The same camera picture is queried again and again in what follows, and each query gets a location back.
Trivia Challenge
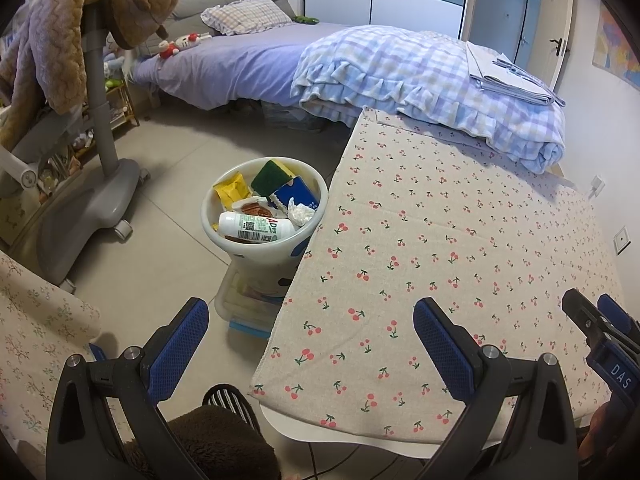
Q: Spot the folded grey sheet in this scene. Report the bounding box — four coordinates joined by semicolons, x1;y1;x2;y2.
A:
465;40;556;106

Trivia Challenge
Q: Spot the white and red cat plush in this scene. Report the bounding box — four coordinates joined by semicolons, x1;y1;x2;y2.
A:
157;31;202;60

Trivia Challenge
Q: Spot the wall map poster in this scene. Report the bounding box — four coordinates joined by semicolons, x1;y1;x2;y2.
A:
592;2;640;86

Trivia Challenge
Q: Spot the grey padded headboard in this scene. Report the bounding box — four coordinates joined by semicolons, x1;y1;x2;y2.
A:
167;0;293;28

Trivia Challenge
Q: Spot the blue door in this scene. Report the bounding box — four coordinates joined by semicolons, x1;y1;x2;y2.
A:
477;0;545;58

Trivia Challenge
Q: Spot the black cable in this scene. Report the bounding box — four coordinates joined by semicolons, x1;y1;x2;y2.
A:
305;440;381;480

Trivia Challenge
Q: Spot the brown fleece garment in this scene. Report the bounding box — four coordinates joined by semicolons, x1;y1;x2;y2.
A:
0;0;182;146

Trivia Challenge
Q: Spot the bed with purple sheet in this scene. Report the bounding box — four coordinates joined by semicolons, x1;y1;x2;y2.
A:
131;21;361;111

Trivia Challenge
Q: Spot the white tissue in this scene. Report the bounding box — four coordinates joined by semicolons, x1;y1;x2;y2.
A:
286;198;318;227

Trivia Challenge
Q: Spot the white and orange snack wrapper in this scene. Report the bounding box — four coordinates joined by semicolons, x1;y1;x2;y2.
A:
231;196;275;221

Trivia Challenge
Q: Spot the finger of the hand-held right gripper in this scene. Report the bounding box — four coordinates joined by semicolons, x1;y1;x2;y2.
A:
596;293;640;343
561;288;608;346

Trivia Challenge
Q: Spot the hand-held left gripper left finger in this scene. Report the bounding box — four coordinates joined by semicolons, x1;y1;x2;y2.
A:
45;297;210;480

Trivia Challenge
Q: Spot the floral print cushion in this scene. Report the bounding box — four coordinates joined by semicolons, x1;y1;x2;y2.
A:
0;250;103;456

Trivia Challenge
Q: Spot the wooden toy shelf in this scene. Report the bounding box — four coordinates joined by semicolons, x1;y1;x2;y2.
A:
102;42;141;128

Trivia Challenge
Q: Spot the white door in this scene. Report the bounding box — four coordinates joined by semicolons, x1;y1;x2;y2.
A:
544;0;576;93

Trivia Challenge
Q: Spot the blue cardboard box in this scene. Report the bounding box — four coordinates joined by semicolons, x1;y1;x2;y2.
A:
269;176;321;211

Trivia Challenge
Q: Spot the plaid ruffled pillow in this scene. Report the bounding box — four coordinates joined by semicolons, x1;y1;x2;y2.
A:
200;0;296;37

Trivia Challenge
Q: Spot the clear storage box blue lid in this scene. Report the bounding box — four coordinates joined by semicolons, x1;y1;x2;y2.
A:
216;260;301;335

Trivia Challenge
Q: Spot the folded blue striped sheet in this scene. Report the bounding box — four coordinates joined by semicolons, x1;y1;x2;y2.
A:
492;57;567;108

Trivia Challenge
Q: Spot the cherry print tablecloth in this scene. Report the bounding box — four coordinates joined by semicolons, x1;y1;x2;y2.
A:
248;106;626;446

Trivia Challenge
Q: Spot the yellow snack bag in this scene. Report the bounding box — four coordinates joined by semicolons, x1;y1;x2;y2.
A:
212;171;251;212

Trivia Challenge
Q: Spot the black and white striped slipper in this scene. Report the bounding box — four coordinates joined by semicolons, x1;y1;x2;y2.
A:
201;383;258;428

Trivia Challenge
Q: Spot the blue plaid ruffled quilt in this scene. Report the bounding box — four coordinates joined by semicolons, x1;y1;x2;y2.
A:
290;27;567;176

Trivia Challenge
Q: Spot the white plastic bin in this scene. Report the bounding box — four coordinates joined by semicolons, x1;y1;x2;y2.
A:
201;156;331;301

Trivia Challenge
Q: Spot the brown fuzzy slipper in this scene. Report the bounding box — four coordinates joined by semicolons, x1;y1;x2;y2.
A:
122;402;282;480

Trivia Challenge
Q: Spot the white bottle with green label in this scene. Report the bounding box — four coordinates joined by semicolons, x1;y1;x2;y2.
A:
217;211;297;245

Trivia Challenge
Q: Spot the yellow and green sponge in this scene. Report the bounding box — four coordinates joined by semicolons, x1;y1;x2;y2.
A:
250;159;297;196

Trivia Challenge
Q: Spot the grey rolling chair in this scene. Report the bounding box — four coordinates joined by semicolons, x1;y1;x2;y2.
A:
0;0;151;296

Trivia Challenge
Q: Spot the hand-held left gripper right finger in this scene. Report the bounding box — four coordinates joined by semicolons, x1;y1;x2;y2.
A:
413;297;581;480

